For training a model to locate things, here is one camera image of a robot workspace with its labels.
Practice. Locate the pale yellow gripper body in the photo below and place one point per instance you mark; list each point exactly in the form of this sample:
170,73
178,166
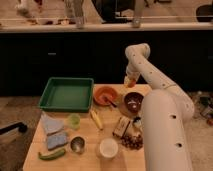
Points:
126,81

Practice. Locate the orange apple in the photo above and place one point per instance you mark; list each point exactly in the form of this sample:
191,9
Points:
131,83

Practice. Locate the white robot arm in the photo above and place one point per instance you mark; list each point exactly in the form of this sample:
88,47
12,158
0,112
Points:
164,110

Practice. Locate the orange bowl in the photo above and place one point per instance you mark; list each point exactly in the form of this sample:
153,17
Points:
107,91

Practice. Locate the purple bowl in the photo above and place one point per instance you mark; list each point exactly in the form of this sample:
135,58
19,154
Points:
133,101

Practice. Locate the dark spoon in orange bowl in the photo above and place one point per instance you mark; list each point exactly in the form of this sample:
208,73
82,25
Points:
108,101

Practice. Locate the brown white box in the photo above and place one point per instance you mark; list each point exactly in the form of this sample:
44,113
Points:
121,127

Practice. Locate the yellow corn cob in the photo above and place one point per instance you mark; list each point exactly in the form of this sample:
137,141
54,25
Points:
96,119

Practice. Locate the bunch of dark grapes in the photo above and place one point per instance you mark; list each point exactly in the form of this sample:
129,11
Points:
132,142

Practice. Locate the green plastic tray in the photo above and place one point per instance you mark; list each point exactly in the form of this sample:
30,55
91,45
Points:
66,94

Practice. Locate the small green cup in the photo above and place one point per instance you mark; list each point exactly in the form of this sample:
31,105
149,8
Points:
74,121

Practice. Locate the white cup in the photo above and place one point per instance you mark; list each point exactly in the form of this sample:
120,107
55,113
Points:
108,148

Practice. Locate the small metal cup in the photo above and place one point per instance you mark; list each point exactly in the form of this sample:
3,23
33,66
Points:
77,145

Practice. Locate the light blue cloth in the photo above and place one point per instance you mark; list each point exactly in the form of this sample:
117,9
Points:
51,125

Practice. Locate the blue sponge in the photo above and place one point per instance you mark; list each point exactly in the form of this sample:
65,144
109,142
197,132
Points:
56,140

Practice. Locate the dark cabinet counter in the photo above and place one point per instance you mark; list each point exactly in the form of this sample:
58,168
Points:
29,56

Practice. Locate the black handled brush spatula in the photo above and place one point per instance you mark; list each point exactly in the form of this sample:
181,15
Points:
137,123

